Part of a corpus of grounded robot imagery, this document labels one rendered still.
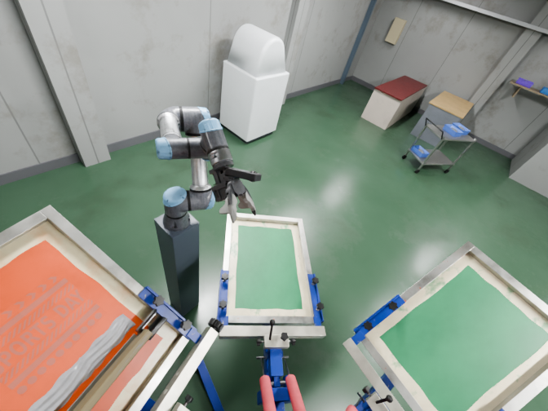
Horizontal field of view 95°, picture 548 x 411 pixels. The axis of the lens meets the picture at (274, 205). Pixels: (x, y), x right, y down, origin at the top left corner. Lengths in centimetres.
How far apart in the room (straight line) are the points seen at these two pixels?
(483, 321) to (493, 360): 16
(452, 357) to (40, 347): 169
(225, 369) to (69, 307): 151
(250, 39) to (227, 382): 390
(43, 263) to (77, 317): 23
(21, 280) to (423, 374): 170
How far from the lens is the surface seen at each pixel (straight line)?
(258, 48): 396
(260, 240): 182
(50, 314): 125
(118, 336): 127
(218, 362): 247
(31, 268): 127
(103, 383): 118
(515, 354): 172
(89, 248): 125
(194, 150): 95
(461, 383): 164
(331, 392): 264
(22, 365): 126
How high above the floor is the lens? 242
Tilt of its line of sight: 45 degrees down
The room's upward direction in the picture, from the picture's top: 17 degrees clockwise
